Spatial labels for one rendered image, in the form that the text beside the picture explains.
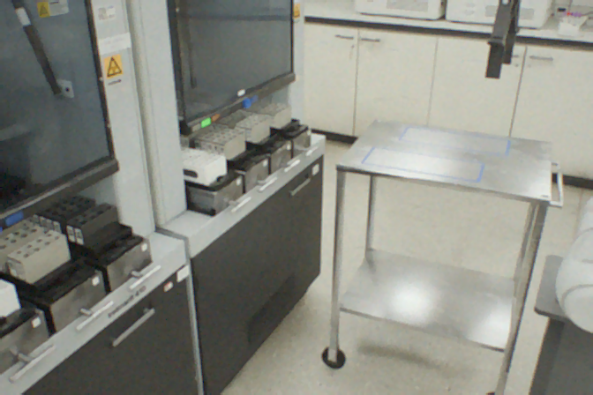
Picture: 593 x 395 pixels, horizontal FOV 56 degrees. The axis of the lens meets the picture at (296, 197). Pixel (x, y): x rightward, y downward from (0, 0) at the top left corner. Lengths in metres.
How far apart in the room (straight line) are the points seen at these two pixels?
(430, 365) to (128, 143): 1.39
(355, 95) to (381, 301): 2.14
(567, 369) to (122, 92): 1.23
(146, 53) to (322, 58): 2.63
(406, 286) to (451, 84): 1.85
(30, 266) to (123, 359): 0.35
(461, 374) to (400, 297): 0.37
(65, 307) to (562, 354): 1.12
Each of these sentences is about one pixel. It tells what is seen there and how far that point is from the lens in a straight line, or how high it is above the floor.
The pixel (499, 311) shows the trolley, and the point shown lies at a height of 0.28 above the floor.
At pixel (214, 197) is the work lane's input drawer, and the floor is 0.79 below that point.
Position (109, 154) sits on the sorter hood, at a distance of 1.33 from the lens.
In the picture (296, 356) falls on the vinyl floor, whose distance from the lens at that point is 2.20.
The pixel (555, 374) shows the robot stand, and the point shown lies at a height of 0.50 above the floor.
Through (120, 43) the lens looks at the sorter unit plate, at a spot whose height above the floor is 1.24.
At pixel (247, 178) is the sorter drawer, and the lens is 1.68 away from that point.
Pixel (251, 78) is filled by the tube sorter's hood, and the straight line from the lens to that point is 1.76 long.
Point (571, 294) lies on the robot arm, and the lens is 1.15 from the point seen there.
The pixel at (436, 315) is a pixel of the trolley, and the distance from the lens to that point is 1.99.
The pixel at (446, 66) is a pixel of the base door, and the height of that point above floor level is 0.65.
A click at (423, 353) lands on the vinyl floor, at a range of 2.26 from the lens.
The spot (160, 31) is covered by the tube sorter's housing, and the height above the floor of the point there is 1.24.
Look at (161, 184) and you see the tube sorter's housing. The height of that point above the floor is 0.86.
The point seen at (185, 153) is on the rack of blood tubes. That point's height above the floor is 0.87.
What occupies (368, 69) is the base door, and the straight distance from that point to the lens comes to 3.81.
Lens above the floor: 1.50
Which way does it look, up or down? 27 degrees down
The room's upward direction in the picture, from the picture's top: straight up
